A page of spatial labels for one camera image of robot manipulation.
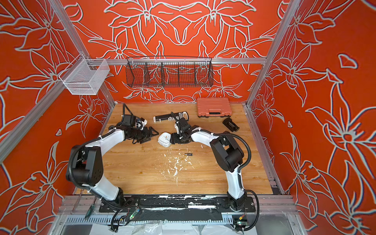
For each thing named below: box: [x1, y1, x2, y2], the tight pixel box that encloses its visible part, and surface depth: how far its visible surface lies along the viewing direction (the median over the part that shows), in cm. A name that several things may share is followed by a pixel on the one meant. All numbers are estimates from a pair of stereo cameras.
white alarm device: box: [157, 131, 172, 148], surface depth 96 cm
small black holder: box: [222, 117, 240, 133], surface depth 106 cm
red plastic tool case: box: [196, 97, 233, 118], surface depth 113 cm
